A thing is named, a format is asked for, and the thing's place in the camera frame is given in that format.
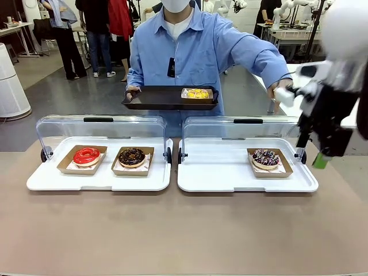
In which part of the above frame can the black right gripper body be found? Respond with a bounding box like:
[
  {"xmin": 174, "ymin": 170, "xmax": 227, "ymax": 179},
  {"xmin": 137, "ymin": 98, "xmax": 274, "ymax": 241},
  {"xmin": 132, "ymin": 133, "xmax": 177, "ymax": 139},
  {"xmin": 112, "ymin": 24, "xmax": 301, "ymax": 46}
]
[{"xmin": 298, "ymin": 86, "xmax": 360, "ymax": 158}]

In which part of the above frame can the dark chocolate sprinkled donut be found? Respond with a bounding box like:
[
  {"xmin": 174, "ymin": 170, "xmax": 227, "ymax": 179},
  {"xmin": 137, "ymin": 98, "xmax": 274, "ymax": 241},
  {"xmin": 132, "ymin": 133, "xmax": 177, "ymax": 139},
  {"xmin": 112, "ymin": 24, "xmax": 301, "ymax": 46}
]
[{"xmin": 252, "ymin": 148, "xmax": 281, "ymax": 170}]

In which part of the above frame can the yellow sprinkled donut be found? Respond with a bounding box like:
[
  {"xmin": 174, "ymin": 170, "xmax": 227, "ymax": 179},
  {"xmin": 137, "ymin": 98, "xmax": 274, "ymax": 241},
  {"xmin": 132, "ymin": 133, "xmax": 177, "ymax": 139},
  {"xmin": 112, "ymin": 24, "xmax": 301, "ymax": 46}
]
[{"xmin": 185, "ymin": 89, "xmax": 210, "ymax": 99}]

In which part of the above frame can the dark brown serving tray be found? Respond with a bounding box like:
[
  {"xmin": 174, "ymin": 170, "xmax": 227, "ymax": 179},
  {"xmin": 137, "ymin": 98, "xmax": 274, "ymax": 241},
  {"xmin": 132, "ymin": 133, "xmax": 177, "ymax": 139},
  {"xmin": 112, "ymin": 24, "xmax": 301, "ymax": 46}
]
[{"xmin": 121, "ymin": 85, "xmax": 220, "ymax": 112}]

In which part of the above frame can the person's left forearm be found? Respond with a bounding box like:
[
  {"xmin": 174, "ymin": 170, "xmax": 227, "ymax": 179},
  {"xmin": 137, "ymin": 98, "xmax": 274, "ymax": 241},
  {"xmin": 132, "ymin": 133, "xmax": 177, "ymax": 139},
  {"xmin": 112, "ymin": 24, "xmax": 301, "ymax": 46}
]
[{"xmin": 252, "ymin": 47, "xmax": 292, "ymax": 90}]

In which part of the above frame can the person's right forearm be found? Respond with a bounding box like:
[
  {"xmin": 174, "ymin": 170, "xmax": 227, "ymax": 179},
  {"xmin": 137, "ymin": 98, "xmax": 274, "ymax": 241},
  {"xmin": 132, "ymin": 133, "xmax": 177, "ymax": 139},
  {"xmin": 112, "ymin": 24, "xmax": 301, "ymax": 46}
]
[{"xmin": 126, "ymin": 62, "xmax": 145, "ymax": 89}]

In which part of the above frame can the person in blue shirt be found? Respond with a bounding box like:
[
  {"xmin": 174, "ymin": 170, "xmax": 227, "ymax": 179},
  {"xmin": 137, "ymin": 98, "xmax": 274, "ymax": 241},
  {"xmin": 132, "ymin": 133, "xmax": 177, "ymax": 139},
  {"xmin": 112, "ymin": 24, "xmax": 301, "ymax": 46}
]
[{"xmin": 126, "ymin": 0, "xmax": 292, "ymax": 137}]

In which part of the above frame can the chocolate donut with nuts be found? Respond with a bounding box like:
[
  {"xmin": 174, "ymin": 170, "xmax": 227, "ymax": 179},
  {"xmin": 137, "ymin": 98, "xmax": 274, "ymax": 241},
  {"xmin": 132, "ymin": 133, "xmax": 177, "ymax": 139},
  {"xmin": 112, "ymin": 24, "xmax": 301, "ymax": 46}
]
[{"xmin": 118, "ymin": 147, "xmax": 146, "ymax": 168}]

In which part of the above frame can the red glazed donut in box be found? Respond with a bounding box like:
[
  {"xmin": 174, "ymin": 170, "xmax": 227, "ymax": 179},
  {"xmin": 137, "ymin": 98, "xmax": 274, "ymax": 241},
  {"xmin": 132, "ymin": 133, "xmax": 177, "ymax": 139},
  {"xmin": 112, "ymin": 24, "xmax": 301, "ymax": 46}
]
[{"xmin": 56, "ymin": 145, "xmax": 108, "ymax": 175}]

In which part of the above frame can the person's left hand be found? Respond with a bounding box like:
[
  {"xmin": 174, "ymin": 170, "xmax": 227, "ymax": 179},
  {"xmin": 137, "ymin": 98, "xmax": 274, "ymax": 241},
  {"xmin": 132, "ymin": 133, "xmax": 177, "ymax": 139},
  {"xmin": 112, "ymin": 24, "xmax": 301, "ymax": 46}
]
[{"xmin": 267, "ymin": 79, "xmax": 294, "ymax": 100}]

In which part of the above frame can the person's right hand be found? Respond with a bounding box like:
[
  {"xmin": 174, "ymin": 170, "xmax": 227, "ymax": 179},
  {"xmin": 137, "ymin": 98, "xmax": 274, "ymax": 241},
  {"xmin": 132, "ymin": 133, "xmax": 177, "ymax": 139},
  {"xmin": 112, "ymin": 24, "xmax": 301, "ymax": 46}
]
[{"xmin": 126, "ymin": 85, "xmax": 142, "ymax": 100}]

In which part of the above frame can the clear display lid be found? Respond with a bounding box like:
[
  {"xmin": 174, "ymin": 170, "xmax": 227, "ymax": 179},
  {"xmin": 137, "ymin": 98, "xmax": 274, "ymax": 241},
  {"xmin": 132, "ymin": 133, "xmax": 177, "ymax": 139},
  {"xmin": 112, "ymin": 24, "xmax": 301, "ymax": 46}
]
[
  {"xmin": 182, "ymin": 116, "xmax": 307, "ymax": 162},
  {"xmin": 36, "ymin": 114, "xmax": 168, "ymax": 162}
]

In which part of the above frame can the white display tray base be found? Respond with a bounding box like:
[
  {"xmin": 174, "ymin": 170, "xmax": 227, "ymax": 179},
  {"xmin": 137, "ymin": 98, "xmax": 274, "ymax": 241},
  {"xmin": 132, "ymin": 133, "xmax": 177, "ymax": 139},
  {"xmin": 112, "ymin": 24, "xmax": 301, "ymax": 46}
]
[
  {"xmin": 26, "ymin": 136, "xmax": 174, "ymax": 193},
  {"xmin": 177, "ymin": 137, "xmax": 319, "ymax": 193}
]

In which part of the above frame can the black tripod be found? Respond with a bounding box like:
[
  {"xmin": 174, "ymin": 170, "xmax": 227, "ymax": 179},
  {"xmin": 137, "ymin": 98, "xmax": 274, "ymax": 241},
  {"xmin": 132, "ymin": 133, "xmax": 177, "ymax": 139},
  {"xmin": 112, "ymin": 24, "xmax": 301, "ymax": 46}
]
[{"xmin": 304, "ymin": 0, "xmax": 328, "ymax": 63}]

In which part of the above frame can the bystander in black clothes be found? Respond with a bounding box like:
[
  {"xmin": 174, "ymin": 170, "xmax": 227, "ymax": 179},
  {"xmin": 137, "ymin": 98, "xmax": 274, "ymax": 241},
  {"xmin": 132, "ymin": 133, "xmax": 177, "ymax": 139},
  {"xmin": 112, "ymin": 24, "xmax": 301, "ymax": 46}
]
[{"xmin": 252, "ymin": 0, "xmax": 283, "ymax": 38}]

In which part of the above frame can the bystander in red top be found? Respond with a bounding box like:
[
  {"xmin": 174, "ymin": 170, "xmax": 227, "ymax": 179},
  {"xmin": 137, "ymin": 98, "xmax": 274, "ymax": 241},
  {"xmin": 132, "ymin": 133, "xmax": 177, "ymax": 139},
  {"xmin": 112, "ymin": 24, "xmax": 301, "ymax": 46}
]
[{"xmin": 108, "ymin": 0, "xmax": 136, "ymax": 83}]

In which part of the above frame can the bystander in black t-shirt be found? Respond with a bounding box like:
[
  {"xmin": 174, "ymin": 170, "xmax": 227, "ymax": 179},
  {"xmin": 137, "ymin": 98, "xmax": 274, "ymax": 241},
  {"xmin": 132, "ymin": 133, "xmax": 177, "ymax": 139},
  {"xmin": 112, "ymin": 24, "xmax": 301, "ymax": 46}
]
[{"xmin": 75, "ymin": 0, "xmax": 116, "ymax": 78}]

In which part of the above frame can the bystander with light blue shirt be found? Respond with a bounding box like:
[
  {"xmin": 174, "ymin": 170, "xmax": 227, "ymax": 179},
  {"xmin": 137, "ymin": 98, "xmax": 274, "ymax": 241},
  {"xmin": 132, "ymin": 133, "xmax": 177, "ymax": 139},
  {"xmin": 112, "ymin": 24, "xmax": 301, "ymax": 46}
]
[{"xmin": 41, "ymin": 0, "xmax": 87, "ymax": 81}]

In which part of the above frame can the black office chair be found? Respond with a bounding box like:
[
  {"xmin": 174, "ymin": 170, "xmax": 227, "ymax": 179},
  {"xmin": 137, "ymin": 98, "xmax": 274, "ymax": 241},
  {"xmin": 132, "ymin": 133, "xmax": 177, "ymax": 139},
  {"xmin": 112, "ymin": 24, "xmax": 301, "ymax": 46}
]
[{"xmin": 33, "ymin": 18, "xmax": 55, "ymax": 55}]

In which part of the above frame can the white air purifier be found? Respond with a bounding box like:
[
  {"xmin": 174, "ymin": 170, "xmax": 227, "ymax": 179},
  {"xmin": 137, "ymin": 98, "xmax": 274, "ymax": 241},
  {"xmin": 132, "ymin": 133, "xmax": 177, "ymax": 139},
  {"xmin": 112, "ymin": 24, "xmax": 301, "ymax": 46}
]
[{"xmin": 0, "ymin": 43, "xmax": 32, "ymax": 118}]

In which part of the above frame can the white desk with clutter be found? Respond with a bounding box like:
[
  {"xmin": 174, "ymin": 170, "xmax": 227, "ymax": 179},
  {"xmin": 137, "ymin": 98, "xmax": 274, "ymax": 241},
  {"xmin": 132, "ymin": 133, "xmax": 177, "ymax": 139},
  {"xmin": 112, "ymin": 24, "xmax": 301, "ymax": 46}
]
[{"xmin": 0, "ymin": 16, "xmax": 40, "ymax": 58}]

